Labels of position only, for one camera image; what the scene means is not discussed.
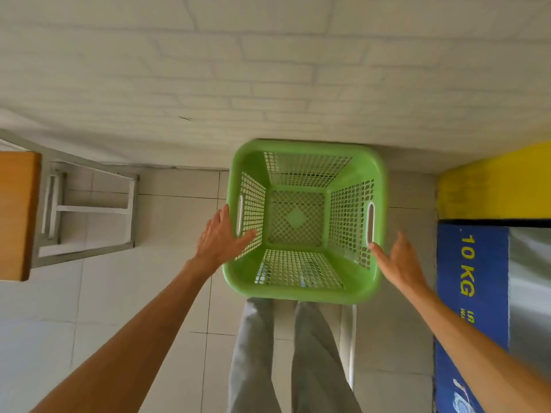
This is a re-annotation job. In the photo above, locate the person's left hand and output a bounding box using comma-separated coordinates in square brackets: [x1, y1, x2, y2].
[191, 204, 258, 276]

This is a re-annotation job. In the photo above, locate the person's right hand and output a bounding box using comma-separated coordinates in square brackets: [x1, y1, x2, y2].
[368, 231, 432, 294]

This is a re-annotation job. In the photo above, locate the green plastic laundry basket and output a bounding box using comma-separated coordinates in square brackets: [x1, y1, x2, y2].
[222, 139, 388, 305]

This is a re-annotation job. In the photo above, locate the person's left forearm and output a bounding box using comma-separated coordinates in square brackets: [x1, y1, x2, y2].
[29, 259, 212, 413]

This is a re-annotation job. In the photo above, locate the person's right forearm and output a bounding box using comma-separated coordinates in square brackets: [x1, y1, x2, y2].
[407, 283, 551, 413]

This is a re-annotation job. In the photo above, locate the blue and grey washing machine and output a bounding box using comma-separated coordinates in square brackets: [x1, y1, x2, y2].
[434, 219, 551, 413]

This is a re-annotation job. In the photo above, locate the person's left trouser leg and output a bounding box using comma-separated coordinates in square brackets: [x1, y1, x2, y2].
[227, 297, 283, 413]

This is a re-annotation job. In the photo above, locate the person's trouser leg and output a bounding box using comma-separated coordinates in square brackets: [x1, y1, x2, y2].
[227, 297, 283, 413]
[291, 301, 363, 413]

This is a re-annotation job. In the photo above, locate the person's right trouser leg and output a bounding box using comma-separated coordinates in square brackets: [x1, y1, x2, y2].
[291, 301, 363, 413]

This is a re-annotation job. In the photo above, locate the yellow block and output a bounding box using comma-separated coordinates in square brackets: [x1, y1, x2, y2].
[436, 141, 551, 221]

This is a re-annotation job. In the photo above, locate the wooden table top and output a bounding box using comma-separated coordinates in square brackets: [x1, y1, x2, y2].
[0, 151, 43, 283]

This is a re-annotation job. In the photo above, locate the grey metal table frame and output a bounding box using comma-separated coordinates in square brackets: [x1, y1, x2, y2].
[0, 128, 139, 270]

